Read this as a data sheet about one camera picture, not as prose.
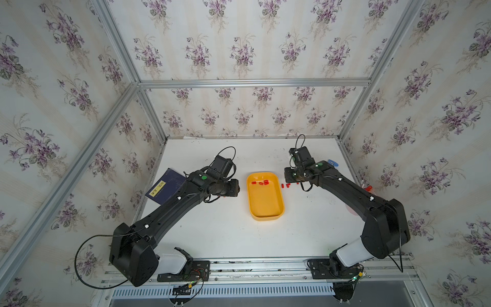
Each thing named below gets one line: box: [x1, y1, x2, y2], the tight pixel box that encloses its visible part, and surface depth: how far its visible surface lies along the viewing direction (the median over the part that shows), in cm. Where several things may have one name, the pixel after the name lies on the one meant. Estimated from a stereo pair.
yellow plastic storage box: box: [246, 171, 286, 222], surface depth 95 cm
